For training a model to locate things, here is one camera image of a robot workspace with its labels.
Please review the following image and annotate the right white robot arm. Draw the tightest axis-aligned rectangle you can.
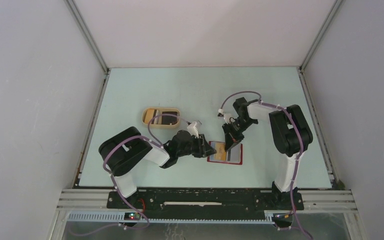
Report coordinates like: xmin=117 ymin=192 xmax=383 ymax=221
xmin=218 ymin=97 xmax=313 ymax=209

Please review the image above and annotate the beige oval tray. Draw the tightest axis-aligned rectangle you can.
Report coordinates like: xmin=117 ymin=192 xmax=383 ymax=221
xmin=142 ymin=107 xmax=180 ymax=129

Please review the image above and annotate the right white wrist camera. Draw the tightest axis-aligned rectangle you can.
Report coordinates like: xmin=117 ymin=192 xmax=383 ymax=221
xmin=217 ymin=108 xmax=236 ymax=124

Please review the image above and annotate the aluminium frame rail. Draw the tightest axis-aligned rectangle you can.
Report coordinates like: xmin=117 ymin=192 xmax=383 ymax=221
xmin=46 ymin=188 xmax=368 ymax=240

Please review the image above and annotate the red card holder wallet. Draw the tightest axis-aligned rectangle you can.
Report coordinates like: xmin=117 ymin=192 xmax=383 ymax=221
xmin=207 ymin=141 xmax=243 ymax=166

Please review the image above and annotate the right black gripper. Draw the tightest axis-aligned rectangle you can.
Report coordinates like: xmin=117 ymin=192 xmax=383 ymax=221
xmin=222 ymin=117 xmax=256 ymax=152

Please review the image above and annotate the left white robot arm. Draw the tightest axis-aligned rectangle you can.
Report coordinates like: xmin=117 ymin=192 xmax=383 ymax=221
xmin=98 ymin=126 xmax=217 ymax=208

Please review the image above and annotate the gold black card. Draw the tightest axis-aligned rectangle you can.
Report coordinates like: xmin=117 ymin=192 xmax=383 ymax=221
xmin=214 ymin=142 xmax=227 ymax=162

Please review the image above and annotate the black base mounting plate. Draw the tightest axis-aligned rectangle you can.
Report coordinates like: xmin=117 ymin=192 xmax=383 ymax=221
xmin=106 ymin=187 xmax=304 ymax=221

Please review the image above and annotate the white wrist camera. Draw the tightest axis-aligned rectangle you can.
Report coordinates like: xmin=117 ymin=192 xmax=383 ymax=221
xmin=217 ymin=108 xmax=236 ymax=124
xmin=186 ymin=121 xmax=202 ymax=138

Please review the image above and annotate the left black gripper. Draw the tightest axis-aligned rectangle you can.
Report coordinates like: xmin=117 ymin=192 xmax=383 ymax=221
xmin=176 ymin=133 xmax=217 ymax=158

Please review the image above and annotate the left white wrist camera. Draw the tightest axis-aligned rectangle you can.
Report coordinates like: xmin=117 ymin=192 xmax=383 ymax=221
xmin=186 ymin=121 xmax=202 ymax=138

